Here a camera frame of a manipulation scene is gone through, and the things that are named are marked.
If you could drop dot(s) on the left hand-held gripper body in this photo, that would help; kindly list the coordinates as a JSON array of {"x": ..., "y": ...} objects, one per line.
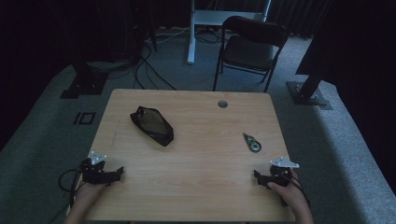
[{"x": 93, "y": 169}]

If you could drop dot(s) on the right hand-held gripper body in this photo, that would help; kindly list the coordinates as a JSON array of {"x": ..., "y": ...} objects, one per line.
[{"x": 280, "y": 171}]

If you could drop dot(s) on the green correction tape dispenser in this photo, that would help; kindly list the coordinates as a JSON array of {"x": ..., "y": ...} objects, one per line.
[{"x": 252, "y": 143}]

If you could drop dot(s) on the black pencil case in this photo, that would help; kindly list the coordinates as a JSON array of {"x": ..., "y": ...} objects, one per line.
[{"x": 153, "y": 125}]

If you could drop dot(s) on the person's right hand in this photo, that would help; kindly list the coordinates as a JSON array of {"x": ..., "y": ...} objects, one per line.
[{"x": 288, "y": 194}]

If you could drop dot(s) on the person's left hand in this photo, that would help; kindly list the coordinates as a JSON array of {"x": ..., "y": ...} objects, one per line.
[{"x": 88, "y": 194}]

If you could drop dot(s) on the black folding chair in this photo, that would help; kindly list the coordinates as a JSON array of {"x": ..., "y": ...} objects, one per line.
[{"x": 249, "y": 51}]

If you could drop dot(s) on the black stand with base plate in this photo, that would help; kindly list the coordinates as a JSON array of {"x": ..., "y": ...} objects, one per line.
[
  {"x": 311, "y": 84},
  {"x": 84, "y": 77}
]

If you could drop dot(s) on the white desk frame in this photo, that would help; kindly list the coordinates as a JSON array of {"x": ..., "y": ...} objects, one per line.
[{"x": 214, "y": 21}]

